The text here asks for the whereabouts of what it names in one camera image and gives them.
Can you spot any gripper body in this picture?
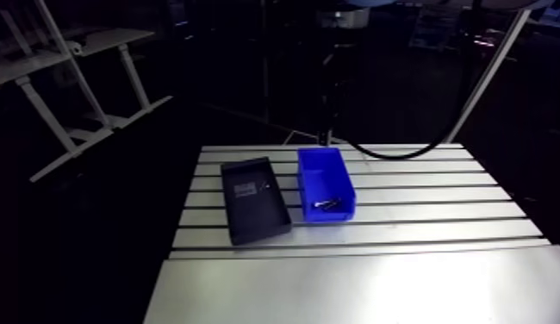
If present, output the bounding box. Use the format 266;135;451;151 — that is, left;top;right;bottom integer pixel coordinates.
320;42;353;137

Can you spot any blue bin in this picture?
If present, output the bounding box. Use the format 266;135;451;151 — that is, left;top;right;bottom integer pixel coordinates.
296;146;357;224

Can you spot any steel bolt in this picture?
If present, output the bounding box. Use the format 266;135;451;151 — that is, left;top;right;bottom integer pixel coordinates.
313;197;341;212

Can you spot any black tray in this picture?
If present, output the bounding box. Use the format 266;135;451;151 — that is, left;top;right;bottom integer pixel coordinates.
221;156;293;246

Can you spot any grey aluminium strut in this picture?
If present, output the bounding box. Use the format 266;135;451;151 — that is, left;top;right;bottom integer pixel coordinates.
444;8;532;145

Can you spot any white desk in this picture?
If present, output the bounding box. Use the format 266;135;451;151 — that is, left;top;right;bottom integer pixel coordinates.
65;28;174;130
0;48;115;184

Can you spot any black cable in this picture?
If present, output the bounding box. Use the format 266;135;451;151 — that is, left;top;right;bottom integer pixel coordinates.
350;0;486;161

